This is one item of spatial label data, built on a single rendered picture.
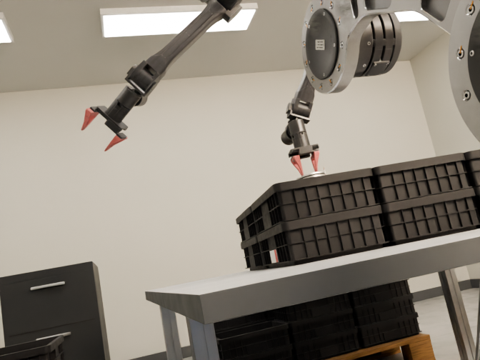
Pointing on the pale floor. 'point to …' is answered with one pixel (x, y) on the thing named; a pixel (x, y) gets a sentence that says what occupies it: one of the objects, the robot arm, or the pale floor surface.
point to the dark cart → (56, 309)
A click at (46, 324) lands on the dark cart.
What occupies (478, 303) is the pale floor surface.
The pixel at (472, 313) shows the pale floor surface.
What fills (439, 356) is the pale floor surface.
